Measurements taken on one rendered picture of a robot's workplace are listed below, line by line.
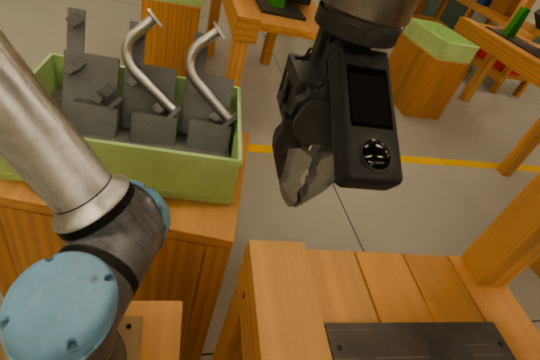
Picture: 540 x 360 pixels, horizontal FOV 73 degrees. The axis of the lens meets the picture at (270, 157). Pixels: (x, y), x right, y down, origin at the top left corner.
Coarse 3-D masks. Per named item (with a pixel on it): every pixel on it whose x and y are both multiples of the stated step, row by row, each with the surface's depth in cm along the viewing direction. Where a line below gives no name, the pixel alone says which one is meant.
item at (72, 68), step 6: (78, 60) 104; (66, 66) 100; (72, 66) 103; (78, 66) 104; (66, 72) 101; (72, 72) 102; (108, 84) 109; (102, 90) 107; (108, 90) 107; (114, 90) 109; (96, 96) 104; (102, 96) 106; (96, 102) 104
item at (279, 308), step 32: (256, 256) 81; (288, 256) 83; (256, 288) 75; (288, 288) 77; (256, 320) 70; (288, 320) 71; (320, 320) 73; (256, 352) 67; (288, 352) 67; (320, 352) 68
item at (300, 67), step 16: (320, 16) 29; (336, 16) 28; (320, 32) 33; (336, 32) 28; (352, 32) 27; (368, 32) 27; (384, 32) 27; (400, 32) 29; (320, 48) 34; (368, 48) 30; (384, 48) 28; (288, 64) 36; (304, 64) 35; (320, 64) 34; (288, 80) 36; (304, 80) 32; (320, 80) 33; (288, 96) 37; (304, 96) 31; (320, 96) 31; (288, 112) 34; (304, 112) 32; (320, 112) 32; (304, 128) 33; (320, 128) 33; (304, 144) 34; (320, 144) 34
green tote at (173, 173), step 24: (48, 72) 114; (120, 72) 120; (240, 96) 123; (240, 120) 112; (96, 144) 89; (120, 144) 90; (240, 144) 102; (0, 168) 92; (120, 168) 94; (144, 168) 95; (168, 168) 96; (192, 168) 97; (216, 168) 97; (168, 192) 101; (192, 192) 102; (216, 192) 102
